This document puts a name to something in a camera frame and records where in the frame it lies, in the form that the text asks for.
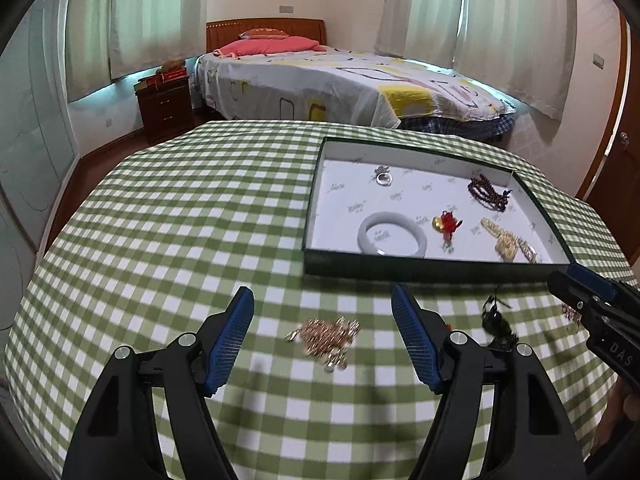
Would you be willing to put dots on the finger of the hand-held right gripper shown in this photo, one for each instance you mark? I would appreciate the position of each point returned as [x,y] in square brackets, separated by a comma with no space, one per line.
[612,337]
[592,281]

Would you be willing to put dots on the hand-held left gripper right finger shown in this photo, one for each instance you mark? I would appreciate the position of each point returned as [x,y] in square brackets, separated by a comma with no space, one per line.
[415,335]

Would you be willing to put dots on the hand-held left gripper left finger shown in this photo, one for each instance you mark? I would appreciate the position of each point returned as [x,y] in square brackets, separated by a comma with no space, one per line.
[227,340]

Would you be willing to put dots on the red knot gold charm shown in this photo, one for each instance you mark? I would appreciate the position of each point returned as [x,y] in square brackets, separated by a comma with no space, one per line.
[447,221]

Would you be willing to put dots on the white jade bangle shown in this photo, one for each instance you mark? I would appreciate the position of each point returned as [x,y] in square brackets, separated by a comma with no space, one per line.
[391,218]

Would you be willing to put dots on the shallow dark green box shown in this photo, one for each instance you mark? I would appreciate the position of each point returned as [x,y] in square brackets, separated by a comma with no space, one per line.
[345,220]

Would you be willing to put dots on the person's right hand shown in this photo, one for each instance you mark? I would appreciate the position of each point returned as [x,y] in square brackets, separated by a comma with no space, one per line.
[622,405]

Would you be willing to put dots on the brown wooden door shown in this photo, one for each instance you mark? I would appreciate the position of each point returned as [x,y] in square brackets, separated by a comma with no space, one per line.
[620,170]

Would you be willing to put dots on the green checked tablecloth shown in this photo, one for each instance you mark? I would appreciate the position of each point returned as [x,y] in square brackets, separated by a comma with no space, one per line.
[175,235]

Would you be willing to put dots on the metal door knob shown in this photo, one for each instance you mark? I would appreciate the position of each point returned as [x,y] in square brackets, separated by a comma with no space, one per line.
[625,140]

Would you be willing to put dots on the blue plaid bed skirt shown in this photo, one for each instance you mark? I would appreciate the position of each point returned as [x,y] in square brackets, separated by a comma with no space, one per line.
[450,127]

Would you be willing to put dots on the dark wooden nightstand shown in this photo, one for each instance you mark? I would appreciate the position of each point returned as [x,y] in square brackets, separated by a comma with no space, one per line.
[165,105]

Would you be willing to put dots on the white sheer curtain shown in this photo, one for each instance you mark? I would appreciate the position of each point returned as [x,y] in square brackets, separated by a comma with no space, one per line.
[420,5]
[155,10]
[520,30]
[90,30]

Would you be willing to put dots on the red box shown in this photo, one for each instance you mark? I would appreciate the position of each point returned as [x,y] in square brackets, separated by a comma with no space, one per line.
[172,76]

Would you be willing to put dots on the bed with patterned sheet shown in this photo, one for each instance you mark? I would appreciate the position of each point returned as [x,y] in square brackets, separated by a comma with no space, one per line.
[325,80]

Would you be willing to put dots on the brown plush item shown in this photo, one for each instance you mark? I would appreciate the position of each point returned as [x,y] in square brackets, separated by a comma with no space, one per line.
[172,64]

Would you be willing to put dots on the frosted glass wardrobe door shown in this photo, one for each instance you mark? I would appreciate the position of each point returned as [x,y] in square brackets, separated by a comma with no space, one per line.
[30,135]

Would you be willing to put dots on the pink pillow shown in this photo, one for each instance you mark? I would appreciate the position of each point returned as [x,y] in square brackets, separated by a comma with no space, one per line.
[265,46]

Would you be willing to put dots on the small red pillow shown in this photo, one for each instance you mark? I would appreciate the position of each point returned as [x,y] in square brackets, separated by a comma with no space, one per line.
[265,33]

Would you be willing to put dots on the wooden bed headboard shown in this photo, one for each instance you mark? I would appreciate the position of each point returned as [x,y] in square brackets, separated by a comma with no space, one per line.
[300,27]

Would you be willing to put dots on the white light switch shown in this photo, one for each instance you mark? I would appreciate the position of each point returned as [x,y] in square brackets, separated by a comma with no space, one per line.
[598,60]

